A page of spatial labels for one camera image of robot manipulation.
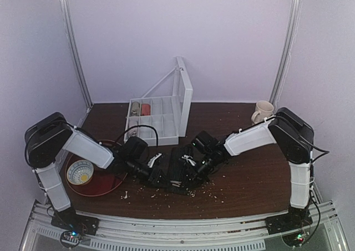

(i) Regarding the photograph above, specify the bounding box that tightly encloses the black striped underwear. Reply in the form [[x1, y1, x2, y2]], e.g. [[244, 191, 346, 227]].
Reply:
[[165, 145, 205, 195]]

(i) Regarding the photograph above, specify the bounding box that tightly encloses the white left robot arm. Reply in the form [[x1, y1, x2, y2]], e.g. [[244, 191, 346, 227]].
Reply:
[[24, 112, 169, 213]]

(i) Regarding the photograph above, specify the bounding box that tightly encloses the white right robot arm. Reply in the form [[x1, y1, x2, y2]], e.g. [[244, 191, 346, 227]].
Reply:
[[178, 107, 330, 213]]

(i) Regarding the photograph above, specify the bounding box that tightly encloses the round red tray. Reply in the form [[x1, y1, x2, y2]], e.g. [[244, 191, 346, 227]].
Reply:
[[63, 153, 128, 197]]

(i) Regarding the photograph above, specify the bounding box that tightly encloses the red rolled cloth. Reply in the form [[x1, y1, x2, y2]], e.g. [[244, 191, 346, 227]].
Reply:
[[141, 103, 151, 116]]

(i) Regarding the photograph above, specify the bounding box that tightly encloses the beige rolled cloth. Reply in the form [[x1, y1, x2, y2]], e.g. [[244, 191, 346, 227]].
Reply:
[[130, 101, 141, 116]]

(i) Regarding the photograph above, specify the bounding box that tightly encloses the white compartment organizer box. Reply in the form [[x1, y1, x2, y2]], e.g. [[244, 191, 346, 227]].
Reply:
[[123, 57, 193, 146]]

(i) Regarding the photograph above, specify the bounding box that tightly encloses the blue patterned bowl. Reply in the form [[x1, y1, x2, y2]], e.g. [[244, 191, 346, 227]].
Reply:
[[66, 160, 94, 186]]

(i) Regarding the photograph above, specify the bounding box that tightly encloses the cream floral mug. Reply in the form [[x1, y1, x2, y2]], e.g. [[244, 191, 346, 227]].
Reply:
[[251, 100, 274, 125]]

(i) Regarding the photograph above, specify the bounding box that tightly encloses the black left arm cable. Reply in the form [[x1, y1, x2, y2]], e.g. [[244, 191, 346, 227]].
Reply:
[[114, 125, 159, 146]]

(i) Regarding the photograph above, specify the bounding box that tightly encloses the aluminium front rail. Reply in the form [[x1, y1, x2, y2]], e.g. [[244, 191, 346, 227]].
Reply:
[[19, 201, 350, 250]]

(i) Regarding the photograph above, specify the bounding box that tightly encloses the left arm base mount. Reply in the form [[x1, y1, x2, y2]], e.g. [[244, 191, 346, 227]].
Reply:
[[51, 207, 99, 249]]

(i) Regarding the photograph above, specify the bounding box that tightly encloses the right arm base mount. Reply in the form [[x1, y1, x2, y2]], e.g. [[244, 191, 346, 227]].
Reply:
[[265, 205, 321, 249]]

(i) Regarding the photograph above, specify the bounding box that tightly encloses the left aluminium frame post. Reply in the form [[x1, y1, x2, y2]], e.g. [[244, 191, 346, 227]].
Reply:
[[59, 0, 93, 109]]

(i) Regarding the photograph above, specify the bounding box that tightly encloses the aluminium frame post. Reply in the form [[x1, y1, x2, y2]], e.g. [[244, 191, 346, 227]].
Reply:
[[59, 0, 93, 109], [270, 0, 302, 107]]

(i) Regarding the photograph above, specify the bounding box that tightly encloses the right aluminium frame post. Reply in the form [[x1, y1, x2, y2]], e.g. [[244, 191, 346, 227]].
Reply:
[[270, 0, 302, 107]]

